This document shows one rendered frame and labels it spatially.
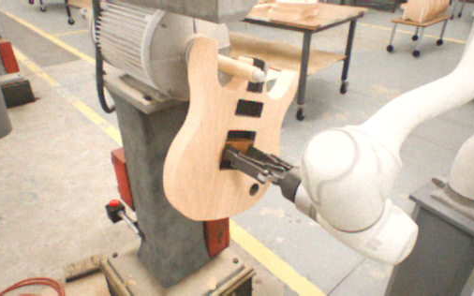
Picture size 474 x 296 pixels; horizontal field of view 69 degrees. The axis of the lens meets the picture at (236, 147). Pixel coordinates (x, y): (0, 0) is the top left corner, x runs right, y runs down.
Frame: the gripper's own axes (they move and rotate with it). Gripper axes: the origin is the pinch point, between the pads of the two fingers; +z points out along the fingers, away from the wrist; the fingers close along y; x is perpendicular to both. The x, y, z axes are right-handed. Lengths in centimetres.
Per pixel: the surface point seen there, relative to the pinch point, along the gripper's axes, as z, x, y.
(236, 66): 2.4, 19.0, -5.6
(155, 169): 35.2, -20.7, 2.7
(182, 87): 19.4, 9.8, -5.9
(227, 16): -9.7, 27.0, -22.1
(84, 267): 92, -102, 12
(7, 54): 360, -43, 28
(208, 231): 34, -50, 33
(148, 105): 26.9, 2.4, -9.9
